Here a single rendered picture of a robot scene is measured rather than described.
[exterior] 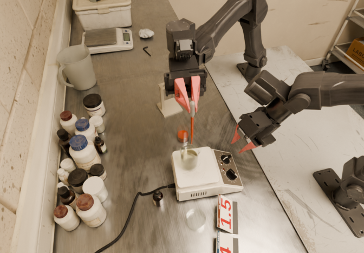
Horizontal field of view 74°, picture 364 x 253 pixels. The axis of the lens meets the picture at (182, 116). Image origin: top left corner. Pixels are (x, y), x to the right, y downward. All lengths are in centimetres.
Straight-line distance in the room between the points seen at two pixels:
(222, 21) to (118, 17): 88
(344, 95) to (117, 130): 70
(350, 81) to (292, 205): 40
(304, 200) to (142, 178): 49
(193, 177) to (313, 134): 51
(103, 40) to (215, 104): 68
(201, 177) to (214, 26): 42
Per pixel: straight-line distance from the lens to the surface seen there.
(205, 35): 69
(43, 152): 82
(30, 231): 71
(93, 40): 137
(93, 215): 70
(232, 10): 75
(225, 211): 73
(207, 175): 70
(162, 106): 94
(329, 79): 59
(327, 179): 90
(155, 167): 81
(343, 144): 103
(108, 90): 110
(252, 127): 58
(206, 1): 204
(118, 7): 149
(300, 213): 82
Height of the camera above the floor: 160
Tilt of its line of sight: 48 degrees down
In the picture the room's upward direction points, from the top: straight up
